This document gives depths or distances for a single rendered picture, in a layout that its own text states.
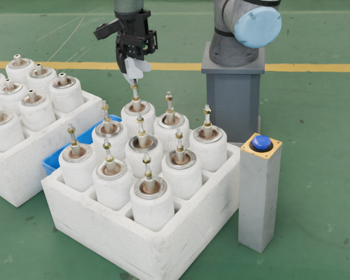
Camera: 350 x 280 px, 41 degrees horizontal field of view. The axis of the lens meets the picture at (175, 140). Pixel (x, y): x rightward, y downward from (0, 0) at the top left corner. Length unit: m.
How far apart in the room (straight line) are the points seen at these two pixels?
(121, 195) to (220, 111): 0.50
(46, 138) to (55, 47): 1.01
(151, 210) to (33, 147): 0.51
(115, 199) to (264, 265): 0.41
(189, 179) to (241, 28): 0.40
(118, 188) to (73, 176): 0.14
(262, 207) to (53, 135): 0.67
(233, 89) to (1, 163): 0.70
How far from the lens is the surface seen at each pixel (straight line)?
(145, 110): 1.30
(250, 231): 1.20
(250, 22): 1.20
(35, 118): 1.43
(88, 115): 1.51
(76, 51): 2.29
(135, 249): 1.11
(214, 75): 1.41
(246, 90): 1.43
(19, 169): 1.41
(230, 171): 1.20
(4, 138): 1.39
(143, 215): 1.05
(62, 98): 1.48
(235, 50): 1.38
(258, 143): 1.04
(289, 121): 1.69
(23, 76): 1.66
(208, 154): 1.17
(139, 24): 1.15
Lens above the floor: 0.96
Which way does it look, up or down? 37 degrees down
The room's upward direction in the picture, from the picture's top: 5 degrees counter-clockwise
